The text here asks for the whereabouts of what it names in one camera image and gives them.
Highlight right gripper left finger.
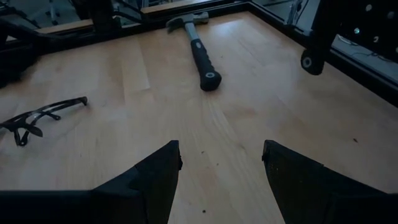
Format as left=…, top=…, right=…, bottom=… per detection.
left=0, top=139, right=183, bottom=224

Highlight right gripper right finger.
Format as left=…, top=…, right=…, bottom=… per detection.
left=262, top=139, right=398, bottom=224

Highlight clear safety glasses black frame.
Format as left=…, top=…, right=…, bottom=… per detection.
left=0, top=96, right=89, bottom=147

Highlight claw hammer black grip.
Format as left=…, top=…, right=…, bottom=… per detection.
left=165, top=11, right=223, bottom=92

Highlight black pegboard tool cart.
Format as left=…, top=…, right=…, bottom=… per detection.
left=300, top=0, right=398, bottom=76

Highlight black aluminium table frame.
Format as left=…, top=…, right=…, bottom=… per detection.
left=0, top=0, right=398, bottom=108

